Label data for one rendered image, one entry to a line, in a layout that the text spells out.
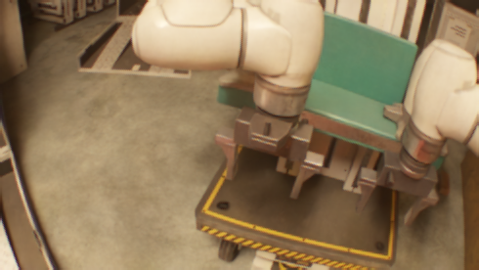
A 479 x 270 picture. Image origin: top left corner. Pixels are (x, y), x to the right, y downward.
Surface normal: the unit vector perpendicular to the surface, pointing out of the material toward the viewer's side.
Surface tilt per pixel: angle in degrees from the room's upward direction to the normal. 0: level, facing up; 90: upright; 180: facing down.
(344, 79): 90
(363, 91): 90
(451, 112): 89
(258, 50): 87
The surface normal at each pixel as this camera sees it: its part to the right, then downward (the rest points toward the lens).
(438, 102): -0.63, 0.44
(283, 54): 0.00, 0.64
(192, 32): 0.11, 0.24
